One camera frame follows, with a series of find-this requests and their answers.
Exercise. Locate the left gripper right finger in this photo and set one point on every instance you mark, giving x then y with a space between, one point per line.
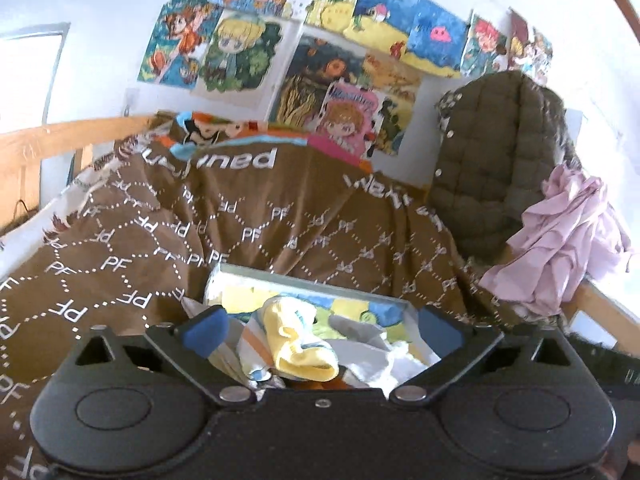
460 348

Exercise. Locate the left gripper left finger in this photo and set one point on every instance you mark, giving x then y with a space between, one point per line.
185 348

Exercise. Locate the white fluffy cloth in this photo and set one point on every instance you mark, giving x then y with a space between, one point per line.
385 369

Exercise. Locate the yellow striped sock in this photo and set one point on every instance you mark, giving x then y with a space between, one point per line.
279 339

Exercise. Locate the grey tray with cartoon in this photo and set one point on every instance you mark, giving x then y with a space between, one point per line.
242 291

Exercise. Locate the grey folded cloth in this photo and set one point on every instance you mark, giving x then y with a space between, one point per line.
365 333

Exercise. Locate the brown PF patterned blanket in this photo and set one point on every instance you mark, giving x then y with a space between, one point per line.
140 230

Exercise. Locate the pink cloth pile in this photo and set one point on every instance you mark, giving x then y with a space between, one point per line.
573 232

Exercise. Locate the brown quilted jacket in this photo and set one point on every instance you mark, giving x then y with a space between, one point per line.
502 135

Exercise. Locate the window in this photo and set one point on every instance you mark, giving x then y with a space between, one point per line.
29 62

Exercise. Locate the cartoon wall posters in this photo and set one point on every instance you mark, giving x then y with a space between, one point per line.
342 73

